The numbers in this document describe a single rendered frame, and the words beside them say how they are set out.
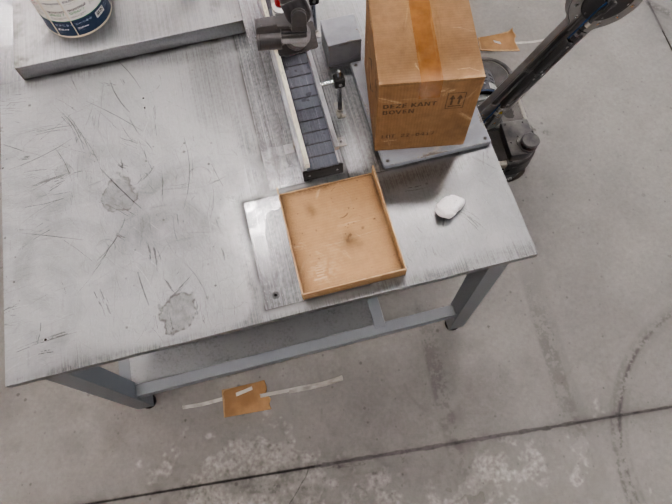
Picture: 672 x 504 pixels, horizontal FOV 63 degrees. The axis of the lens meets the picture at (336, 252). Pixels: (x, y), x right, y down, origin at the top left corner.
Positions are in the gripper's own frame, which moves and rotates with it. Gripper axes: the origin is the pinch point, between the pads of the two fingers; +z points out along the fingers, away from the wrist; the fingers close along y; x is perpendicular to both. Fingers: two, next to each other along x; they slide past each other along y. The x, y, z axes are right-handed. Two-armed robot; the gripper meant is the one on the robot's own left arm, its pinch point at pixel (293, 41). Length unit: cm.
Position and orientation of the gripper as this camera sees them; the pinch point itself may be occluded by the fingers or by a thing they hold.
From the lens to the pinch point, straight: 157.0
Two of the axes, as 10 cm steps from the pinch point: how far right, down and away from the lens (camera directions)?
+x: 2.2, 9.3, 3.0
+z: -1.3, -2.8, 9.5
